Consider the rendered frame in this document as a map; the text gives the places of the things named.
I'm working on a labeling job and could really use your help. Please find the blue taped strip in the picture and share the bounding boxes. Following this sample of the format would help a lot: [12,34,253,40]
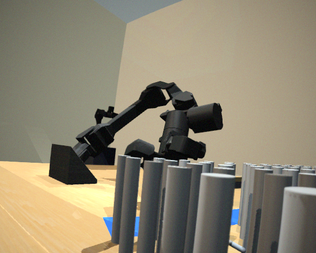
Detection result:
[103,209,239,236]

